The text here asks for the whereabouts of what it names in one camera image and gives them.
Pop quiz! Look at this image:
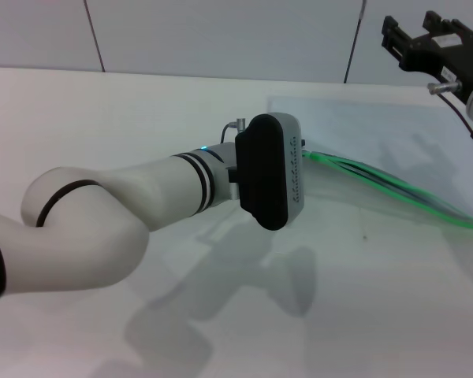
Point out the clear green-zip document bag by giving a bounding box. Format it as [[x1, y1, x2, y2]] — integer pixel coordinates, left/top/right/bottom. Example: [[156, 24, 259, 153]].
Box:
[[266, 94, 473, 233]]

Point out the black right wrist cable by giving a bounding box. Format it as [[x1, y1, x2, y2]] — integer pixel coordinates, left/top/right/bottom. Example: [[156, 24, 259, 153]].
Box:
[[440, 91, 473, 153]]

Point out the grey left wrist cable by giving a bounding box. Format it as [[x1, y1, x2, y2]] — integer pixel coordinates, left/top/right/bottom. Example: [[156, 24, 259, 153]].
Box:
[[220, 121, 240, 145]]

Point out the silver right wrist connector plug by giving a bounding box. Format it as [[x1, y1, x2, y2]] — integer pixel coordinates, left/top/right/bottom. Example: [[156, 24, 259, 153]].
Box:
[[426, 80, 464, 95]]

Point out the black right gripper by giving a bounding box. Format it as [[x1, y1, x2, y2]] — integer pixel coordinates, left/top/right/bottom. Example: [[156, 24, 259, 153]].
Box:
[[380, 11, 473, 96]]

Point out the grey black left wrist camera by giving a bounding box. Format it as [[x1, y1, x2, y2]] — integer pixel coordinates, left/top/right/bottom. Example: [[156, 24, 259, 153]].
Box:
[[233, 112, 306, 232]]

